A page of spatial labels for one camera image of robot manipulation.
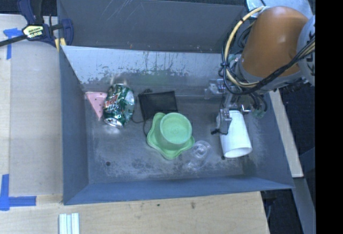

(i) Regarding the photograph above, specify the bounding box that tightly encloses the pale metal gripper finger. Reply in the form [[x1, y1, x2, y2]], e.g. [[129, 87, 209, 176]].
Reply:
[[204, 79, 226, 100], [216, 109, 233, 135]]

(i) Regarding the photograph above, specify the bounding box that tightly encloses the pink dotted triangular piece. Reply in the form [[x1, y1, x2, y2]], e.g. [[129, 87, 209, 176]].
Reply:
[[85, 91, 108, 121]]

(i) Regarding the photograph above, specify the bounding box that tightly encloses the white paper cup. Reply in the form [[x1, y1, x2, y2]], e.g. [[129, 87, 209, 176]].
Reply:
[[219, 110, 253, 159]]

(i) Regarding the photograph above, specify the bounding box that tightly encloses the black square pouch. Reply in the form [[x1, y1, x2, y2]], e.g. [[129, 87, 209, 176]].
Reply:
[[137, 90, 178, 122]]

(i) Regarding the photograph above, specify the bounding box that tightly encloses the green flower-shaped cup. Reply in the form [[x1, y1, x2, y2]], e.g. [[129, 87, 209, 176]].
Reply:
[[146, 111, 196, 160]]

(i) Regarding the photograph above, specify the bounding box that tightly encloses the clear glass cup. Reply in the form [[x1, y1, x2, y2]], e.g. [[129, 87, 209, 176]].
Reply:
[[184, 140, 213, 171]]

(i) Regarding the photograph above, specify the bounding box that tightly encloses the grey metal bin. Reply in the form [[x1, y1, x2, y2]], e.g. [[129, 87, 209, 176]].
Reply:
[[56, 0, 296, 206]]

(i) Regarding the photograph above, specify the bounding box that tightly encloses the crushed green soda can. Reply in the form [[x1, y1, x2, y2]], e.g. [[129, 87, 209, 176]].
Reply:
[[102, 83, 136, 129]]

